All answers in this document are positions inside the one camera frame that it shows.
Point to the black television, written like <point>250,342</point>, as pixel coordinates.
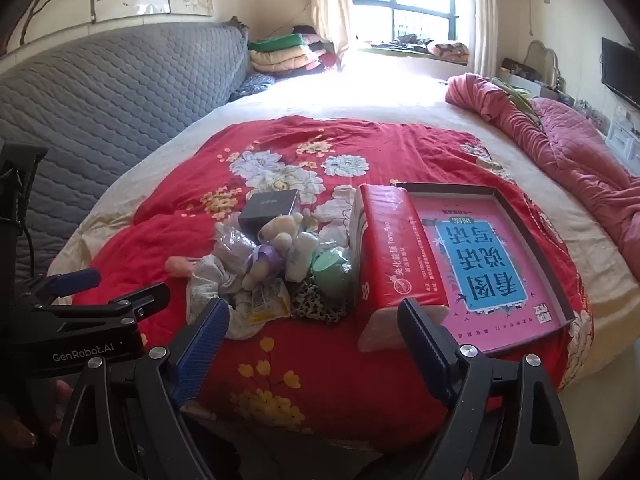
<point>622,72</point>

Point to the yellow snack packet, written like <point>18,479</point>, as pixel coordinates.
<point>270,303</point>

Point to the pile of clothes on windowsill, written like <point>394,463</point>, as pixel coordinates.
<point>440,49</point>

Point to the window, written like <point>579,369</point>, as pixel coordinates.
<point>415,5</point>

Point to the purple soft item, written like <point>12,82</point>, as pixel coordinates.
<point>265,263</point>

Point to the green egg-shaped sponge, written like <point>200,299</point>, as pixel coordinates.
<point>330,275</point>

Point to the grey quilted headboard cover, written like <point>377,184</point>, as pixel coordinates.
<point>125,100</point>

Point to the cream folded blanket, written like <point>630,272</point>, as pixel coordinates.
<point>280,60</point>

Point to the green folded blanket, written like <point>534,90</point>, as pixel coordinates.
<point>275,43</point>

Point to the white drawer cabinet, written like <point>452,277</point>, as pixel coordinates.
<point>625,135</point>

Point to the dark patterned pillow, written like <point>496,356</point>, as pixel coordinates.
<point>252,86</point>

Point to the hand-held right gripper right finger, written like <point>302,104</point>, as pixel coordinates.
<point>425,355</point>

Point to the green white tissue packet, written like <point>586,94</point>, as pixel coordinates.
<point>300,258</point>

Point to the dark blue small box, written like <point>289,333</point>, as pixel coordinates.
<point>267,210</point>

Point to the person's left hand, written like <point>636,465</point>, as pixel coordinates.
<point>61,391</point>

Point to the red tissue pack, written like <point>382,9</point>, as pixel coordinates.
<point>395,260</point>

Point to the cream curtain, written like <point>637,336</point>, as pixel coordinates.
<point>484,15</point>
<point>330,5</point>

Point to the bagged plush toy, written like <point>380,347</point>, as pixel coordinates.
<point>232,242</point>

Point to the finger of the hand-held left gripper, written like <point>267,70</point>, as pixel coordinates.
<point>125,305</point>
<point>75,281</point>

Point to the white floral cloth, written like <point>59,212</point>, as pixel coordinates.
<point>210,285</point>

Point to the dark cardboard box tray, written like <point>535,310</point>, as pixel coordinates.
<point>531,250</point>

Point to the green cloth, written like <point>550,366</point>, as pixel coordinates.
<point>517,95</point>

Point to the group of small bottles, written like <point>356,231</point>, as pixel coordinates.
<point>590,112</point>

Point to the peach pink soft toy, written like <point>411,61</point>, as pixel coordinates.
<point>177,265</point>

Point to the pink quilt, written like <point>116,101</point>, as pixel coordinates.
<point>580,190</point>

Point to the dressing table with mirror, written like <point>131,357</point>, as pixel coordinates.
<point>542,62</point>

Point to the dark red folded blanket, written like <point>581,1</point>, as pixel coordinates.
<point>330,62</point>

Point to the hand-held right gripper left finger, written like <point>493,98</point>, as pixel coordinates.
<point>202,355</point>

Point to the red floral blanket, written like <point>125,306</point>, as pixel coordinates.
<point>320,375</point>

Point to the cream plush toy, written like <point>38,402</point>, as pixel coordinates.
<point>280,232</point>

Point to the bed with cream sheet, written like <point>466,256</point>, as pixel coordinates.
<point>400,95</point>

